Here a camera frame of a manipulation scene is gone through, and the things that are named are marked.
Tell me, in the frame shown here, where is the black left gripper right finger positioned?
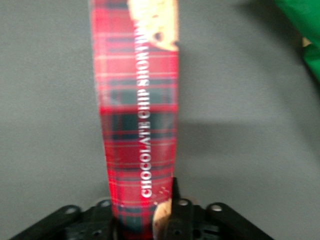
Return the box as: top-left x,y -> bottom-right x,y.
169,176 -> 276,240

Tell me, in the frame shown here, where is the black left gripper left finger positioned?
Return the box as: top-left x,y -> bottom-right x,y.
9,197 -> 118,240

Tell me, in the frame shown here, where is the red tartan cookie box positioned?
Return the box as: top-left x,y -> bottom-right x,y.
89,0 -> 181,240

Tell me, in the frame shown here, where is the green chips bag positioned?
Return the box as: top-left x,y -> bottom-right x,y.
273,0 -> 320,84

